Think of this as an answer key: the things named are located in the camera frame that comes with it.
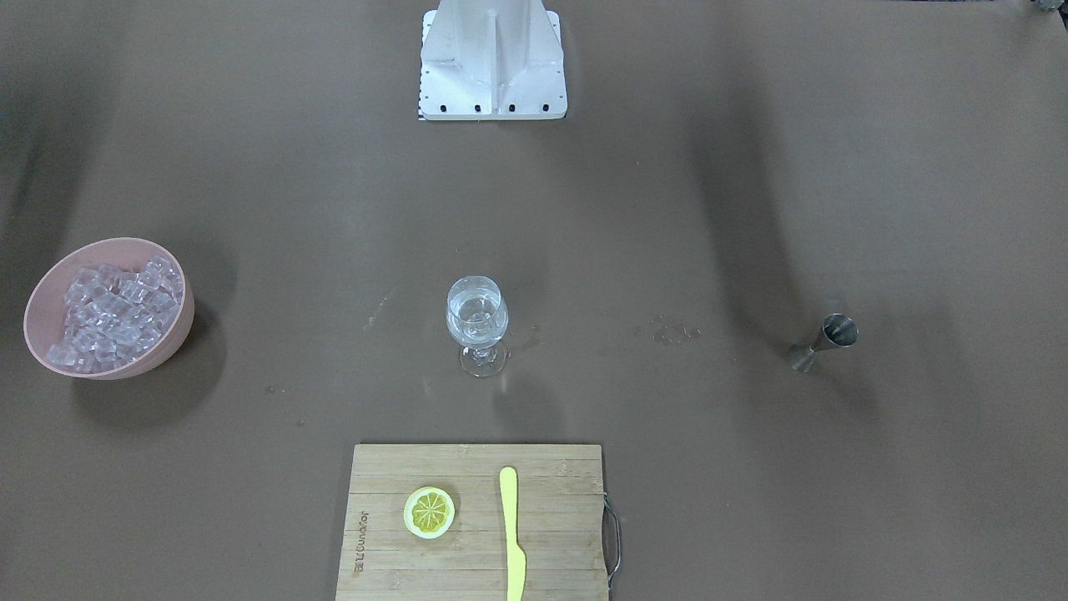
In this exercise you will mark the steel double jigger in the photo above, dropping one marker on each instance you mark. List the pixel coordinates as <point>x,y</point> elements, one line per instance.
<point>837,331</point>

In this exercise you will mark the clear wine glass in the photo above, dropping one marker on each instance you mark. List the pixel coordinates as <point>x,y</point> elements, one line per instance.
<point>477,318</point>

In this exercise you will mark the clear ice cubes pile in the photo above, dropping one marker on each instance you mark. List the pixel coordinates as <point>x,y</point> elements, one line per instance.
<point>113,317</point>

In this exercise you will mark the bamboo cutting board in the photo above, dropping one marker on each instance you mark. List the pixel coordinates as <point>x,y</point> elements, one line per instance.
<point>562,508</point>

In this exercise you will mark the yellow lemon slice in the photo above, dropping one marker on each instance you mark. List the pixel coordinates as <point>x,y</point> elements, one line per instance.
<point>428,512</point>

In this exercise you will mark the yellow plastic knife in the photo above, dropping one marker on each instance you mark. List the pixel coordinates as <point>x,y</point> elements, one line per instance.
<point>516,561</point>

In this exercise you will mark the pink bowl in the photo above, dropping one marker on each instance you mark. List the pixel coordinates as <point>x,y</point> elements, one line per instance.
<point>44,312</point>

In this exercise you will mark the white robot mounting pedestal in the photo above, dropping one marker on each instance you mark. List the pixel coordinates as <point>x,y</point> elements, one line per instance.
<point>484,60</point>

